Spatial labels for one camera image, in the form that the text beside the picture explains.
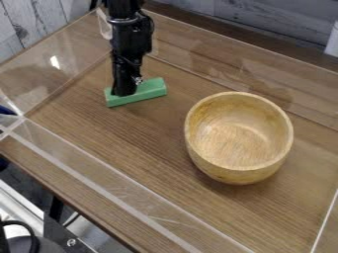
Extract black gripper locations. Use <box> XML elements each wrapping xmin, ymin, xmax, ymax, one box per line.
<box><xmin>106</xmin><ymin>16</ymin><xmax>155</xmax><ymax>96</ymax></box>

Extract green rectangular block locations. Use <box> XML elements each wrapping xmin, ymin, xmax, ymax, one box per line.
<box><xmin>104</xmin><ymin>77</ymin><xmax>168</xmax><ymax>108</ymax></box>

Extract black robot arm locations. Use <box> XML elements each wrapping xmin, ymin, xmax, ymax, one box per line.
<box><xmin>105</xmin><ymin>0</ymin><xmax>155</xmax><ymax>97</ymax></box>

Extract light wooden bowl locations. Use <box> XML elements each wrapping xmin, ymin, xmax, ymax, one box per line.
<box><xmin>183</xmin><ymin>92</ymin><xmax>294</xmax><ymax>185</ymax></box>

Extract clear acrylic tray walls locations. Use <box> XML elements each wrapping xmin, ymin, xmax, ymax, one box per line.
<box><xmin>0</xmin><ymin>4</ymin><xmax>338</xmax><ymax>253</ymax></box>

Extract black table leg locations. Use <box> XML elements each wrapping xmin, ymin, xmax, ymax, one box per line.
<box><xmin>49</xmin><ymin>197</ymin><xmax>64</xmax><ymax>222</ymax></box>

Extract clear acrylic corner bracket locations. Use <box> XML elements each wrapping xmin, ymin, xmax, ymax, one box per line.
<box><xmin>96</xmin><ymin>8</ymin><xmax>112</xmax><ymax>41</ymax></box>

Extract black metal bracket with screw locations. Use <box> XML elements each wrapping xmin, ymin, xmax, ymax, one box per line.
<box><xmin>40</xmin><ymin>215</ymin><xmax>97</xmax><ymax>253</ymax></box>

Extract black cable loop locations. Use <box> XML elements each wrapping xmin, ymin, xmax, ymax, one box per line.
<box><xmin>0</xmin><ymin>220</ymin><xmax>42</xmax><ymax>253</ymax></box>

